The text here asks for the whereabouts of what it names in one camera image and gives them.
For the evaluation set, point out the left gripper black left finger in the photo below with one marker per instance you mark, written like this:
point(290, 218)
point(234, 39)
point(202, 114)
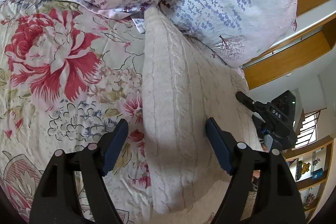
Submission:
point(72, 189)

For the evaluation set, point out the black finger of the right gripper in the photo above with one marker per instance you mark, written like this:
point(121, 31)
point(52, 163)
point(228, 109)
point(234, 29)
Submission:
point(248, 102)

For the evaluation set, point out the beige cable-knit sweater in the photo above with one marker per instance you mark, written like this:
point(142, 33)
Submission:
point(183, 85)

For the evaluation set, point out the wooden shelf with items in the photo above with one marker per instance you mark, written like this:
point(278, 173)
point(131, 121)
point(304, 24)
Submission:
point(310, 166)

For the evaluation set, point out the wooden bed headboard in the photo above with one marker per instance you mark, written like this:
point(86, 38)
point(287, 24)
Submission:
point(314, 37)

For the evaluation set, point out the pink lavender-print pillow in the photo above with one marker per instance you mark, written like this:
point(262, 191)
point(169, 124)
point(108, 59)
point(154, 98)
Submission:
point(236, 30)

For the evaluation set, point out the floral bedspread with red flowers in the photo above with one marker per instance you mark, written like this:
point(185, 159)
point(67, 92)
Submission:
point(68, 76)

